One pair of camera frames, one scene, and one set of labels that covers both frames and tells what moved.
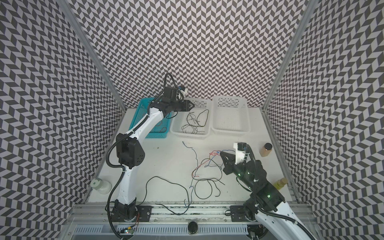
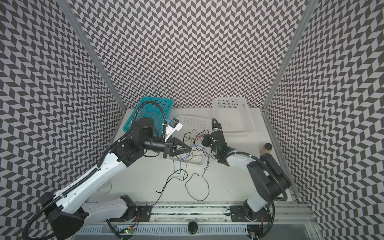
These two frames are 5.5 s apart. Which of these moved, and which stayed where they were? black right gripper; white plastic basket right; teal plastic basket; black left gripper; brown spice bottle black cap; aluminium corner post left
Moved: black left gripper; black right gripper
Stayed: teal plastic basket; brown spice bottle black cap; aluminium corner post left; white plastic basket right
